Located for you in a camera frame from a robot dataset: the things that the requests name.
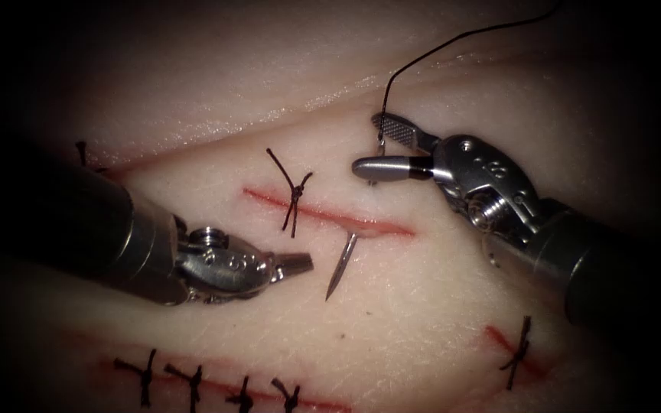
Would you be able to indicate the right arm needle driver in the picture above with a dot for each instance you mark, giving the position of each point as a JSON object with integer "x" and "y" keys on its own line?
{"x": 482, "y": 169}

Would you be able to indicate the right arm needle driver jaw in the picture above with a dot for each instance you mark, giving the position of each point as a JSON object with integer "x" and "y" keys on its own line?
{"x": 402, "y": 135}
{"x": 385, "y": 168}

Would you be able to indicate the left arm needle driver jaw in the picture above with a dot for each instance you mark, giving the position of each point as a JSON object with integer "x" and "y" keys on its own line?
{"x": 295, "y": 264}

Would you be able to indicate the left arm needle driver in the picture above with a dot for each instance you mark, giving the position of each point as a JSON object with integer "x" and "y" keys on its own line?
{"x": 227, "y": 266}

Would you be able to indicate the curved steel needle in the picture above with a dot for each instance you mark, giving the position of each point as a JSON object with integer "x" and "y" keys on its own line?
{"x": 342, "y": 266}

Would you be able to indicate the dark right arm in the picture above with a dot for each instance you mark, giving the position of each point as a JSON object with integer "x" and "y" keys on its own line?
{"x": 606, "y": 275}

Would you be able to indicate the dark left arm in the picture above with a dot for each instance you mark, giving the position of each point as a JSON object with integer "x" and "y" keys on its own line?
{"x": 89, "y": 218}

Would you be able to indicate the black stitching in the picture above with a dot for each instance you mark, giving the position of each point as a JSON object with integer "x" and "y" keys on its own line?
{"x": 294, "y": 198}
{"x": 519, "y": 353}
{"x": 82, "y": 150}
{"x": 195, "y": 381}

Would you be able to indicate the black thread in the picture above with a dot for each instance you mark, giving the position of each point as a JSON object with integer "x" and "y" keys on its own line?
{"x": 451, "y": 41}

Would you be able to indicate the tissue pad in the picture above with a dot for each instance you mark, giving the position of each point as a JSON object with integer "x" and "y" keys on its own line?
{"x": 411, "y": 298}

